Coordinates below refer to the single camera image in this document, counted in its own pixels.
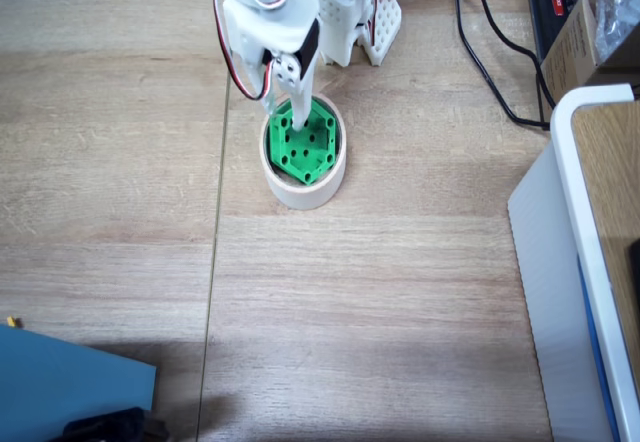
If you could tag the brown cardboard box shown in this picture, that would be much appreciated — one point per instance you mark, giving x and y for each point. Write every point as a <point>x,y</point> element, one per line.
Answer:
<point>570,57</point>

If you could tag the small yellow piece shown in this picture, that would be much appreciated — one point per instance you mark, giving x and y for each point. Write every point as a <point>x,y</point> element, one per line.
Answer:
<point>12,321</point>

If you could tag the beige masking tape roll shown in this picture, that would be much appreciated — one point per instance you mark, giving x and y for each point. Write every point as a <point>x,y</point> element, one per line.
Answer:
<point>300,197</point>

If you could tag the black device with red label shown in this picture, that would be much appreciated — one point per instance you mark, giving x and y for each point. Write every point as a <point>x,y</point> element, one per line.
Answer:
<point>542,22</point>

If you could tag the blue flat board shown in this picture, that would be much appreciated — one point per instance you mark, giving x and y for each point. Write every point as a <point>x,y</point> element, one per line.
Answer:
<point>65,387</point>

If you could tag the clear plastic bag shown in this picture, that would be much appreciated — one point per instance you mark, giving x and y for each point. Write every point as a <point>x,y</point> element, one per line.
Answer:
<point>617,17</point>

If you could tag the green hexagonal printed component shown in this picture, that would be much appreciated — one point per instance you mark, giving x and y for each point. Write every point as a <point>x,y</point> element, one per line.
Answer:
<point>280,149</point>

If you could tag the white ribbed container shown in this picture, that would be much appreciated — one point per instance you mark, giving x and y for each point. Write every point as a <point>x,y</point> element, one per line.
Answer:
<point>550,262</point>

